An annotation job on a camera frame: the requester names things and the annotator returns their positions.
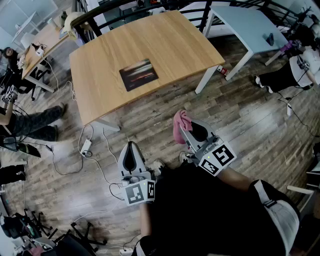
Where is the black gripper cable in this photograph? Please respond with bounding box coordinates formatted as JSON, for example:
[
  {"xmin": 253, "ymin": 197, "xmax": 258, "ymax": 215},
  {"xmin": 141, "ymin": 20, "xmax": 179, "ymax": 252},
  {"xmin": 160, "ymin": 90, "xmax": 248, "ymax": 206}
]
[{"xmin": 108, "ymin": 182, "xmax": 126, "ymax": 201}]

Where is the person's left forearm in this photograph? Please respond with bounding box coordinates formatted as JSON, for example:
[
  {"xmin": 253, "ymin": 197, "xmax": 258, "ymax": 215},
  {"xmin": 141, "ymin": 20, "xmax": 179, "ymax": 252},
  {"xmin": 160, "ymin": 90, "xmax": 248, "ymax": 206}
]
[{"xmin": 139, "ymin": 202, "xmax": 156, "ymax": 238}]

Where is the thin black cable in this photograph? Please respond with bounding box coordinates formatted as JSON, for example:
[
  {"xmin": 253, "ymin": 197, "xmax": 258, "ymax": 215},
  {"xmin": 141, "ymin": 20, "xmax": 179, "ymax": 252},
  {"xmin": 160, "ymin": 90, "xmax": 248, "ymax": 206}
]
[{"xmin": 46, "ymin": 144, "xmax": 85, "ymax": 176}]

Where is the small black object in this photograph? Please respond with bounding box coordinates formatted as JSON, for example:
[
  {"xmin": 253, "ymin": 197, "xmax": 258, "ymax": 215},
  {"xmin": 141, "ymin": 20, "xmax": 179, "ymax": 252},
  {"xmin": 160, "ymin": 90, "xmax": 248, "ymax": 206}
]
[{"xmin": 262, "ymin": 32, "xmax": 275, "ymax": 47}]

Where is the person's right forearm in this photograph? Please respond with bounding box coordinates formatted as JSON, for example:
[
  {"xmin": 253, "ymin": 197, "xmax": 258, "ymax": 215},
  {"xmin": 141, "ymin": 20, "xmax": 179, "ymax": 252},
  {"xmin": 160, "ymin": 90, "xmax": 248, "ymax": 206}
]
[{"xmin": 216, "ymin": 165, "xmax": 256, "ymax": 193}]

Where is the wooden table with white legs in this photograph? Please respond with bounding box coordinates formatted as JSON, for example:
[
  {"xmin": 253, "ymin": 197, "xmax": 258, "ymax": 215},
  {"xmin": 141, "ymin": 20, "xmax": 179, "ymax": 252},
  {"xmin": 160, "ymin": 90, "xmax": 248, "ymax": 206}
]
[{"xmin": 69, "ymin": 9, "xmax": 226, "ymax": 133}]

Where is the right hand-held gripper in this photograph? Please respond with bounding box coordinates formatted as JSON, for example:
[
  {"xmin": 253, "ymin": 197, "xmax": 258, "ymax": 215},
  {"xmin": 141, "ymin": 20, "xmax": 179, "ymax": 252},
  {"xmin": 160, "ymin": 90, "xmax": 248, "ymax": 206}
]
[{"xmin": 178, "ymin": 119, "xmax": 238, "ymax": 177}]

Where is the person's shoe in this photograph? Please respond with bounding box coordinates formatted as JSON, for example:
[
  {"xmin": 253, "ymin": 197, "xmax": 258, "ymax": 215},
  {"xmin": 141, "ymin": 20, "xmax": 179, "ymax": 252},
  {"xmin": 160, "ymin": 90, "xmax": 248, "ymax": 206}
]
[
  {"xmin": 152, "ymin": 159, "xmax": 166, "ymax": 176},
  {"xmin": 179, "ymin": 150, "xmax": 194, "ymax": 165}
]

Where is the person's black clothing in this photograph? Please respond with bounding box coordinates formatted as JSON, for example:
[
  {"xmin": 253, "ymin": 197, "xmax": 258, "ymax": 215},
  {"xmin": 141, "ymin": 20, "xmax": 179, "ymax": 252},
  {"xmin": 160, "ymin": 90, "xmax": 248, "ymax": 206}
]
[{"xmin": 133, "ymin": 161, "xmax": 301, "ymax": 256}]

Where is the person's right shoe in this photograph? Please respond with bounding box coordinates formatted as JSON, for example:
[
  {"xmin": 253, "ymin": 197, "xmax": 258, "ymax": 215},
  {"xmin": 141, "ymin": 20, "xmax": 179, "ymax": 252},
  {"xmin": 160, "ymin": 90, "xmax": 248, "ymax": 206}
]
[{"xmin": 179, "ymin": 150, "xmax": 194, "ymax": 165}]

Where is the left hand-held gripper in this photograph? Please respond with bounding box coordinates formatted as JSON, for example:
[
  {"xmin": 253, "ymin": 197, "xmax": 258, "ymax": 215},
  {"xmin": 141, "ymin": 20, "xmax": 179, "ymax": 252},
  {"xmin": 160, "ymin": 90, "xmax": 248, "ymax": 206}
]
[{"xmin": 117, "ymin": 141, "xmax": 156, "ymax": 207}]

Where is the person's left shoe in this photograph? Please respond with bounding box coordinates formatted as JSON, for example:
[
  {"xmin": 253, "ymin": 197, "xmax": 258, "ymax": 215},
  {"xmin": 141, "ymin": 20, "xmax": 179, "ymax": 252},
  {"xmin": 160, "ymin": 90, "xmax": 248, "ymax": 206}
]
[{"xmin": 152, "ymin": 159, "xmax": 166, "ymax": 176}]

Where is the black office chair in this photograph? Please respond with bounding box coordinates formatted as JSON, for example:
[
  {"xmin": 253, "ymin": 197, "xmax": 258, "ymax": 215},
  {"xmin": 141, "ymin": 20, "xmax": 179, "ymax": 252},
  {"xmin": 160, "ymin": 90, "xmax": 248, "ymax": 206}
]
[{"xmin": 18, "ymin": 66, "xmax": 52, "ymax": 102}]

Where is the wooden desk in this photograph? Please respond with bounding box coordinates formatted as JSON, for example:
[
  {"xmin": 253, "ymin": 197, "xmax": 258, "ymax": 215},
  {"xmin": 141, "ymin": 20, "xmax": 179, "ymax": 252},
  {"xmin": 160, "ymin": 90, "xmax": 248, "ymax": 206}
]
[{"xmin": 21, "ymin": 23, "xmax": 70, "ymax": 94}]

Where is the black chair base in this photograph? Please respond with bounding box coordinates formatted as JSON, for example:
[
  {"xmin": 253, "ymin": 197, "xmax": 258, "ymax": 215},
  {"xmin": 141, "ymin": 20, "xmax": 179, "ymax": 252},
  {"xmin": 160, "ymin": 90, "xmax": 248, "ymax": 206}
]
[{"xmin": 52, "ymin": 220, "xmax": 109, "ymax": 254}]

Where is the pink cloth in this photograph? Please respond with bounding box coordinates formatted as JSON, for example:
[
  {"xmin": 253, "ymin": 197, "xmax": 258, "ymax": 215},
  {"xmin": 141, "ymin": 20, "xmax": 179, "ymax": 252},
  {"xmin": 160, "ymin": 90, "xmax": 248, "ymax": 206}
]
[{"xmin": 173, "ymin": 109, "xmax": 194, "ymax": 145}]

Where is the black metal railing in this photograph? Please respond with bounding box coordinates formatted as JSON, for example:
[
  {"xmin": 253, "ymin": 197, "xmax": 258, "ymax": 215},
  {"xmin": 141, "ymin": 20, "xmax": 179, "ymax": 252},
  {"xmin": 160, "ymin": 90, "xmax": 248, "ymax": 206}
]
[{"xmin": 70, "ymin": 0, "xmax": 320, "ymax": 42}]

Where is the white cable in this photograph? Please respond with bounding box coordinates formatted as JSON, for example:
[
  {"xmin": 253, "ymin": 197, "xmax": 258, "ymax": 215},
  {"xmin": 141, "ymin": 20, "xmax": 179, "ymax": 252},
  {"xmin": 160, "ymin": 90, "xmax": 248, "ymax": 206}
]
[{"xmin": 71, "ymin": 199, "xmax": 126, "ymax": 224}]

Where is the black green bag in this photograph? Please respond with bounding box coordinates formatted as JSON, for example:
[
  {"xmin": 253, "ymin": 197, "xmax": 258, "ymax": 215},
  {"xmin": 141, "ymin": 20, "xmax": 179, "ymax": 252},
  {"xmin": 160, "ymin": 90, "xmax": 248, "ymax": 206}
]
[{"xmin": 16, "ymin": 141, "xmax": 42, "ymax": 159}]

